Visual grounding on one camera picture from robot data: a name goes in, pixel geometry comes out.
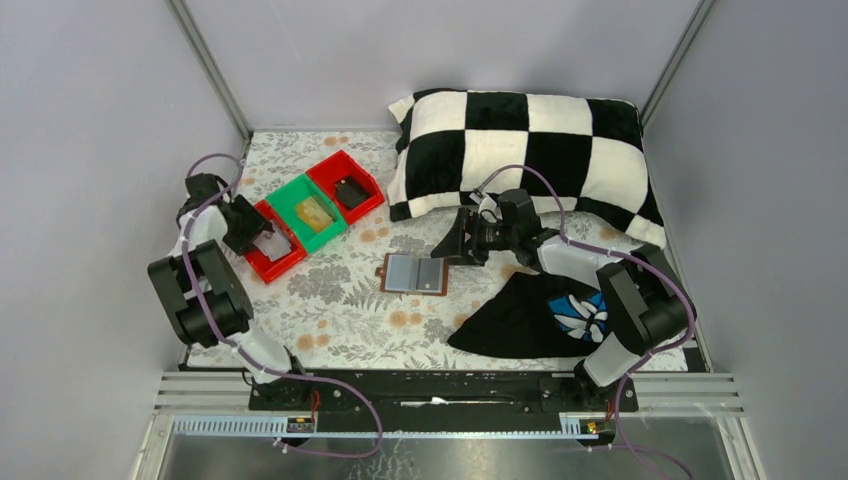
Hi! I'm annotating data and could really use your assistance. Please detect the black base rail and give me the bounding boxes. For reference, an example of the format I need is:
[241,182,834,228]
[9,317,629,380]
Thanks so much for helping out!
[248,370,639,434]

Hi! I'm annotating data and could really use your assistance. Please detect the brown leather card holder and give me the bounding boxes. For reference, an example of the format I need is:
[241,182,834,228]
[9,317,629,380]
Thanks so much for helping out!
[375,253,448,296]

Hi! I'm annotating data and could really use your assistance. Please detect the black object in red bin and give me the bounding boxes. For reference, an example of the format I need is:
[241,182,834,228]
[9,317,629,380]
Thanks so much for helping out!
[334,176,371,211]

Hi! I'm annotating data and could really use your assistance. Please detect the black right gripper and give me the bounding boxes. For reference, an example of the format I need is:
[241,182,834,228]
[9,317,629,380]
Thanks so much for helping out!
[430,208,518,269]

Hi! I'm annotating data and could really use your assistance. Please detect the cards in red bin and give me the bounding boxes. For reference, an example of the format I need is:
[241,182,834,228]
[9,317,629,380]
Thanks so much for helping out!
[254,232,292,262]

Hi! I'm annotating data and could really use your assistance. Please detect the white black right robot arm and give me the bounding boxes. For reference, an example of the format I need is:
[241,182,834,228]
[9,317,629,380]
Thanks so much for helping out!
[431,189,695,412]

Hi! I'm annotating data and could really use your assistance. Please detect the yellow object in green bin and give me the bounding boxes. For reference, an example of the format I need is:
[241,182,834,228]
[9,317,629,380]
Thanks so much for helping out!
[295,196,334,234]

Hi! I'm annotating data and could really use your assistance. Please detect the black shirt blue white print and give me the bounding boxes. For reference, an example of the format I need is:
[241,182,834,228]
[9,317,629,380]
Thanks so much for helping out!
[447,273,612,359]

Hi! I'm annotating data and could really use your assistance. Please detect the black white checkered pillow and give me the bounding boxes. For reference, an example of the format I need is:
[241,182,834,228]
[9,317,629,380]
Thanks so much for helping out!
[386,88,667,248]

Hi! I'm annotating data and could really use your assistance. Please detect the red bin with cards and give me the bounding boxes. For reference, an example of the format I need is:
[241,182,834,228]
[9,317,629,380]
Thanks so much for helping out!
[244,200,307,284]

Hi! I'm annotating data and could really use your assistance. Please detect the floral patterned table mat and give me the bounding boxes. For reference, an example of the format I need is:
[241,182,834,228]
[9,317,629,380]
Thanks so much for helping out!
[186,130,690,372]

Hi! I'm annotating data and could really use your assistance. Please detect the green plastic bin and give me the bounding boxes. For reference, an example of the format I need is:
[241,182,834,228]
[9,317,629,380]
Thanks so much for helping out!
[266,174,347,253]

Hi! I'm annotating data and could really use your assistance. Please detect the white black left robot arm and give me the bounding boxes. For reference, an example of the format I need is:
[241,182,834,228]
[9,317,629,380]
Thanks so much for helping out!
[147,173,311,411]

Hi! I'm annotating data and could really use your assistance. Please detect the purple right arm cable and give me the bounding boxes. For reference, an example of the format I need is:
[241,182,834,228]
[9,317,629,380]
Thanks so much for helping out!
[471,164,697,478]

